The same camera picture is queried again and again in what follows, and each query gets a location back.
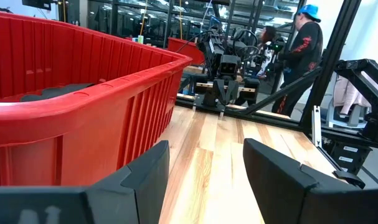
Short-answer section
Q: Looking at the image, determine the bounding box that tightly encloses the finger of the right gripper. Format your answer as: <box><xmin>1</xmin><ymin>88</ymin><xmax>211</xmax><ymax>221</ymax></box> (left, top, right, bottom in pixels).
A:
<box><xmin>227</xmin><ymin>80</ymin><xmax>240</xmax><ymax>105</ymax></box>
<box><xmin>213</xmin><ymin>79</ymin><xmax>227</xmax><ymax>105</ymax></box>

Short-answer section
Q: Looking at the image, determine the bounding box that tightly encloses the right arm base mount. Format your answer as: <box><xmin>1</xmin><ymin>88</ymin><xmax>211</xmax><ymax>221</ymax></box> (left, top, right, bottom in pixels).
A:
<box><xmin>193</xmin><ymin>93</ymin><xmax>227</xmax><ymax>113</ymax></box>

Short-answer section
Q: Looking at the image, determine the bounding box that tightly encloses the grey chair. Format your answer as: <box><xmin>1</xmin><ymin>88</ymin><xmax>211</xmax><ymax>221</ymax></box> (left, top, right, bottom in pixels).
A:
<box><xmin>327</xmin><ymin>99</ymin><xmax>369</xmax><ymax>128</ymax></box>

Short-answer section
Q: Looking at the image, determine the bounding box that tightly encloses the black monitor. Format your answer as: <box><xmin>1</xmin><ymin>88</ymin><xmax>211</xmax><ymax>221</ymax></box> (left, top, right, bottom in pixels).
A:
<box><xmin>22</xmin><ymin>0</ymin><xmax>52</xmax><ymax>10</ymax></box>

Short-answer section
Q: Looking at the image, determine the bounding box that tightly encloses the black rubber slide sandal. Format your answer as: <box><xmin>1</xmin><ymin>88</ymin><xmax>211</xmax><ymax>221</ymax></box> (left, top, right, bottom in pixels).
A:
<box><xmin>19</xmin><ymin>83</ymin><xmax>95</xmax><ymax>103</ymax></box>

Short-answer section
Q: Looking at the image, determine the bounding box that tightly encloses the pink garment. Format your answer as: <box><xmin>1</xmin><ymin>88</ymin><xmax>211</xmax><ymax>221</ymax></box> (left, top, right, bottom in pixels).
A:
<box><xmin>333</xmin><ymin>74</ymin><xmax>372</xmax><ymax>116</ymax></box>

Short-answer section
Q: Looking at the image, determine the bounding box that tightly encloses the red storage bin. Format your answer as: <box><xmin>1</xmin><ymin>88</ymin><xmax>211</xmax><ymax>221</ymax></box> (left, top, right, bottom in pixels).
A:
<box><xmin>167</xmin><ymin>37</ymin><xmax>206</xmax><ymax>66</ymax></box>

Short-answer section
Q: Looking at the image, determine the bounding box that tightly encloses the red plastic bin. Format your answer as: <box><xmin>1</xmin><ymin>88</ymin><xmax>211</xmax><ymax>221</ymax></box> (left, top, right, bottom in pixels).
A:
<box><xmin>0</xmin><ymin>9</ymin><xmax>193</xmax><ymax>187</ymax></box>

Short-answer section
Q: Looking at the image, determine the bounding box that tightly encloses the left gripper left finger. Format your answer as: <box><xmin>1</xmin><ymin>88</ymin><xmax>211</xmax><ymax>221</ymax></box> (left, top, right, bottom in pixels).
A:
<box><xmin>0</xmin><ymin>139</ymin><xmax>170</xmax><ymax>224</ymax></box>

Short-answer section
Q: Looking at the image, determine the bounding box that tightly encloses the person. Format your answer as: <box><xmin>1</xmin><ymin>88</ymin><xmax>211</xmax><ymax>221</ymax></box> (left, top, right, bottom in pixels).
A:
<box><xmin>256</xmin><ymin>26</ymin><xmax>278</xmax><ymax>78</ymax></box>
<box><xmin>271</xmin><ymin>4</ymin><xmax>324</xmax><ymax>116</ymax></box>

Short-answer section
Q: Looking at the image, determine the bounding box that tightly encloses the black aluminium table frame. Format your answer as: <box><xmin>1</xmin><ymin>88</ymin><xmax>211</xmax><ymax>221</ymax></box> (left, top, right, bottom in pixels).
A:
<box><xmin>176</xmin><ymin>0</ymin><xmax>378</xmax><ymax>150</ymax></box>

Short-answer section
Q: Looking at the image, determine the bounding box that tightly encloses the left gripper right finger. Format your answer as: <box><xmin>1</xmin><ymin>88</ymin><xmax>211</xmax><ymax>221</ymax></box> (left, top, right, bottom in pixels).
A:
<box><xmin>243</xmin><ymin>138</ymin><xmax>378</xmax><ymax>224</ymax></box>

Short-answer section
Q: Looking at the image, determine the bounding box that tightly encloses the white metal bracket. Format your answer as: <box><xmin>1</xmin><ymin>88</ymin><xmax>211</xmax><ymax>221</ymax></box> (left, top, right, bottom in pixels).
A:
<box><xmin>311</xmin><ymin>105</ymin><xmax>322</xmax><ymax>147</ymax></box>

